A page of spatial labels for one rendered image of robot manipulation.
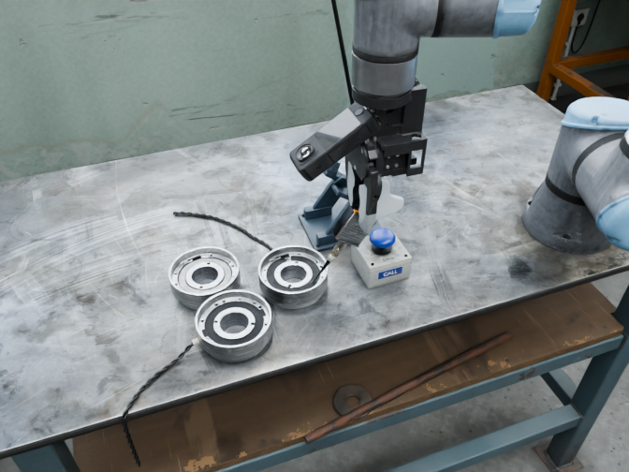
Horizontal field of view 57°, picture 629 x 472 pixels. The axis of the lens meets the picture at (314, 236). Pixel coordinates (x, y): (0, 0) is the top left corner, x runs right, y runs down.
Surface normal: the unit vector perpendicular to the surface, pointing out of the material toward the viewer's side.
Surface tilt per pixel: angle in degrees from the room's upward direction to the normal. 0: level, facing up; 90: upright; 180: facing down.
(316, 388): 0
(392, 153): 90
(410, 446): 0
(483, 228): 0
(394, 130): 90
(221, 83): 90
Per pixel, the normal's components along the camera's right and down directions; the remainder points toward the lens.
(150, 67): 0.34, 0.61
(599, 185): -0.97, -0.17
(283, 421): 0.00, -0.76
